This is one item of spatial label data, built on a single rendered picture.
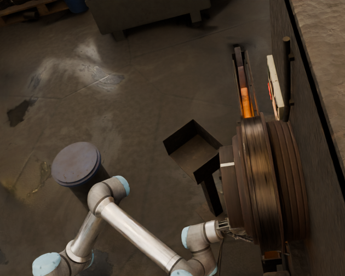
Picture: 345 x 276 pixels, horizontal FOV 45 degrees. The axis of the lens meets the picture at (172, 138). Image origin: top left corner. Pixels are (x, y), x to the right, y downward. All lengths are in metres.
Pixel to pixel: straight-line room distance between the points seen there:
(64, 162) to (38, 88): 1.40
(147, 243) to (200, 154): 0.60
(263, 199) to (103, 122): 2.27
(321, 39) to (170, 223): 1.97
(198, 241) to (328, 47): 1.13
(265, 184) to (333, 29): 0.49
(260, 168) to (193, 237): 0.67
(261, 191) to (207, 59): 2.38
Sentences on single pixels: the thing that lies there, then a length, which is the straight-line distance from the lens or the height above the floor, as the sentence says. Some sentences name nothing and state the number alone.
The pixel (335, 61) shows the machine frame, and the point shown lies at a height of 1.76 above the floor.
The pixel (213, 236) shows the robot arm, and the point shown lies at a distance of 1.77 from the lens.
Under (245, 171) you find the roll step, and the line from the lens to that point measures 1.24.
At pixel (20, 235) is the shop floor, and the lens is 3.09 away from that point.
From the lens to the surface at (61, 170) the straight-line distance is 2.63.
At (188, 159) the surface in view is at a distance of 2.16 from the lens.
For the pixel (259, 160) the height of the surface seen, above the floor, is 1.33.
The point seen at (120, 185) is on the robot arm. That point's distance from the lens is 2.03.
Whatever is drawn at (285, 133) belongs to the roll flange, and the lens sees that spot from 1.30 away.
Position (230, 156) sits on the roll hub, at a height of 1.25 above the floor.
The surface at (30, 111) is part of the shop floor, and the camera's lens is 3.77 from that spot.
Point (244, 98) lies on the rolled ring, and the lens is 2.13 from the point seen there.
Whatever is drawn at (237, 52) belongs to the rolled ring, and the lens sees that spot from 2.43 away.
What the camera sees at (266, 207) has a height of 1.26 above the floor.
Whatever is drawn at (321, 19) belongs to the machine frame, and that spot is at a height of 1.76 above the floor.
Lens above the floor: 2.36
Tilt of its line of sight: 51 degrees down
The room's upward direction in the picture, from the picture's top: 21 degrees counter-clockwise
